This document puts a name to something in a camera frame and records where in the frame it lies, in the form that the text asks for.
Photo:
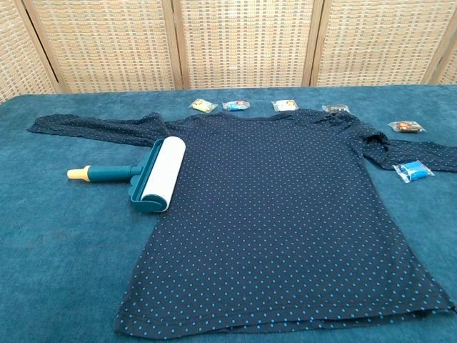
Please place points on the teal lint roller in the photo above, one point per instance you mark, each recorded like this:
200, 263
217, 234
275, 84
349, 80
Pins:
159, 171

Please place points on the dark blue polka dot shirt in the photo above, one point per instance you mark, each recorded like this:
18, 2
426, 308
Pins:
271, 214

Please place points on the blue and orange candy packet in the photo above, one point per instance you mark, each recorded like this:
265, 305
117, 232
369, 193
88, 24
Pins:
235, 105

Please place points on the yellow candy packet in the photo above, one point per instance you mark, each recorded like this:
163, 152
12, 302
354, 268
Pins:
202, 105

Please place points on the white and orange candy packet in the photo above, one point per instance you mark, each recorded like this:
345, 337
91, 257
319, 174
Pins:
285, 104

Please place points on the dark brown candy packet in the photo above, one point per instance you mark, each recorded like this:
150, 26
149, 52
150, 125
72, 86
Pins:
335, 108

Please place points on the woven wicker folding screen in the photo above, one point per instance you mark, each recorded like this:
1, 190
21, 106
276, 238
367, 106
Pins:
246, 43

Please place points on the red and brown candy packet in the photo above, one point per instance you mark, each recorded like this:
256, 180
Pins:
406, 126

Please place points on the bright blue candy packet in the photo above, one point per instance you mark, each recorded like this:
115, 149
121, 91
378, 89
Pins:
413, 170

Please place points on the teal plush table cover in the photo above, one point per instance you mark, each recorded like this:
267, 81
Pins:
64, 271

